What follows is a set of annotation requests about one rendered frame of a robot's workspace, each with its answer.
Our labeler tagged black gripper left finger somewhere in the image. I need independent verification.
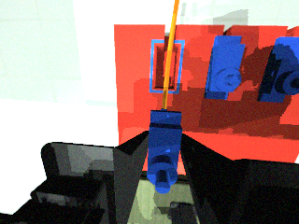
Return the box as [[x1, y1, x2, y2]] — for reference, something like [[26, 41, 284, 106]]
[[40, 131, 149, 224]]

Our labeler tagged red flat plate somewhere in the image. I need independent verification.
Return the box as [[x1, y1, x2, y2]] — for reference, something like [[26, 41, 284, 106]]
[[113, 24, 299, 162]]

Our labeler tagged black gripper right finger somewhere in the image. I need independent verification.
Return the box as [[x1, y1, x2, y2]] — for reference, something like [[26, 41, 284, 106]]
[[180, 133, 299, 224]]

